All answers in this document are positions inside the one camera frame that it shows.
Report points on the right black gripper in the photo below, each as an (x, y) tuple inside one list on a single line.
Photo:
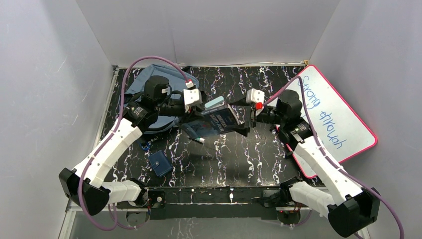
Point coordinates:
[(244, 128)]

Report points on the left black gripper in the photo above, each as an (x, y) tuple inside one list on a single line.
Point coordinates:
[(190, 111)]

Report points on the dark blue notebook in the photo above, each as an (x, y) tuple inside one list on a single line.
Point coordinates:
[(215, 121)]

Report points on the teal eraser case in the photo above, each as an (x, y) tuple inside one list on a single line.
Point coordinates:
[(214, 103)]

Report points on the green white glue stick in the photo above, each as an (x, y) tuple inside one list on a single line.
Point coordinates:
[(200, 140)]

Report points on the blue student backpack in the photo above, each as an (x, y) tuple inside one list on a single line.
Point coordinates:
[(157, 82)]

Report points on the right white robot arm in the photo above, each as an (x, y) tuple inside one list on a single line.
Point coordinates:
[(348, 206)]

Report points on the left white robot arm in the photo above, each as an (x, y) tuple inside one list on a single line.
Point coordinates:
[(85, 184)]

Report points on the navy snap wallet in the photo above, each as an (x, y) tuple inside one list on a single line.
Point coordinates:
[(160, 164)]

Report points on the pink framed whiteboard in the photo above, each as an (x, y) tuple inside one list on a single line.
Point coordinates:
[(342, 132)]

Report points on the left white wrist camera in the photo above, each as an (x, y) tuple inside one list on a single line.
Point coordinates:
[(192, 97)]

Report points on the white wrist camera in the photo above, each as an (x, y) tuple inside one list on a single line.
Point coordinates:
[(192, 97), (255, 96)]

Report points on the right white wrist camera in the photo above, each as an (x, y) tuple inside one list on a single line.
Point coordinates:
[(255, 96)]

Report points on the black front rail frame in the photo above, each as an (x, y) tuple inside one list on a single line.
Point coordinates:
[(216, 202)]

